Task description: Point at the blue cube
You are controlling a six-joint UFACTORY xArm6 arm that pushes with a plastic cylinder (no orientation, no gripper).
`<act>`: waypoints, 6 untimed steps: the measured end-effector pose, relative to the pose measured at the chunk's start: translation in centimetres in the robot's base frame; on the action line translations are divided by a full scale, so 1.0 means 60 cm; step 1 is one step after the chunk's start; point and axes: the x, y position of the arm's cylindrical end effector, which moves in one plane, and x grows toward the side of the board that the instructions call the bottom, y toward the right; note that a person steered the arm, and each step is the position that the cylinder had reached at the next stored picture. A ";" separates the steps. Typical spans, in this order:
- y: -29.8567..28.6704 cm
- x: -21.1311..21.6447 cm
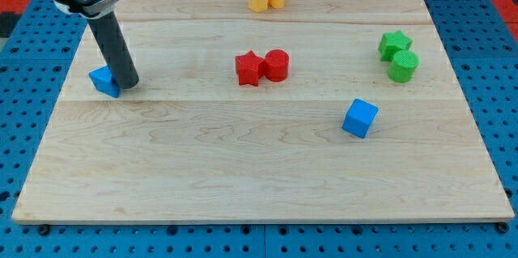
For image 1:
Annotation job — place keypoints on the blue triangular block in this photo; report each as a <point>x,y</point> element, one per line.
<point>104,81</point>

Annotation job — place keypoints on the light wooden board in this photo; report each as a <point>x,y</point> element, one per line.
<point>189,145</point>

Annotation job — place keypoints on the dark grey cylindrical pointer rod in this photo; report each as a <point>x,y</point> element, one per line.
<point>107,32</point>

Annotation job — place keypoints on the blue cube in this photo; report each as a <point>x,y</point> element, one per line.
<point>359,118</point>

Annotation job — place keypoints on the red star block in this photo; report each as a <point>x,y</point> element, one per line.
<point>250,68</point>

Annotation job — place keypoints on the red cylinder block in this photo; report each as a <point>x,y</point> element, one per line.
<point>276,65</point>

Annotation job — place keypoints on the green star block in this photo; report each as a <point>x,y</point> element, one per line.
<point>391,43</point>

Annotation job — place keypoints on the green cylinder block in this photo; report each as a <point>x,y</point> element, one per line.
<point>403,66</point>

